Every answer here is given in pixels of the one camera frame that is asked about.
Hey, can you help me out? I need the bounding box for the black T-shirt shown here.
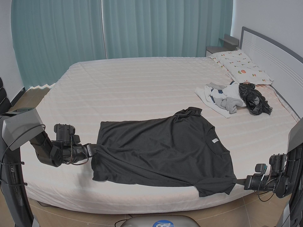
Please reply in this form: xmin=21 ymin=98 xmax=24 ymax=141
xmin=91 ymin=107 xmax=237 ymax=198

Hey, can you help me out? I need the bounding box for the white printed pillow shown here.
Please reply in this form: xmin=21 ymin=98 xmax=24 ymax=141
xmin=208 ymin=51 xmax=274 ymax=86

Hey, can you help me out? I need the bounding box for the grey bedside table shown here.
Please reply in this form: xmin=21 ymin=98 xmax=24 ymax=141
xmin=205 ymin=34 xmax=239 ymax=57

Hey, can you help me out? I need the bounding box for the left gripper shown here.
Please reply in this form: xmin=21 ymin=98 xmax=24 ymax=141
xmin=79 ymin=143 xmax=98 ymax=157

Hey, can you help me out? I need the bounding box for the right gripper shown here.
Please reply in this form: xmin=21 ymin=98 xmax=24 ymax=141
xmin=244 ymin=175 xmax=263 ymax=191

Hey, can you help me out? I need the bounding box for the black garment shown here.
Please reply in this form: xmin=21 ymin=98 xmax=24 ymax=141
xmin=238 ymin=82 xmax=273 ymax=116

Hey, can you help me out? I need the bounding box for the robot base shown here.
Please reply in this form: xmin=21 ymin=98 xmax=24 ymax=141
xmin=119 ymin=215 xmax=202 ymax=227

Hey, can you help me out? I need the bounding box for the pile of clothes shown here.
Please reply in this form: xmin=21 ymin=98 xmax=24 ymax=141
xmin=195 ymin=81 xmax=247 ymax=119

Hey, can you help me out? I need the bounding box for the bed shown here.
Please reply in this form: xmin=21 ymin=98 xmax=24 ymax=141
xmin=14 ymin=26 xmax=303 ymax=215

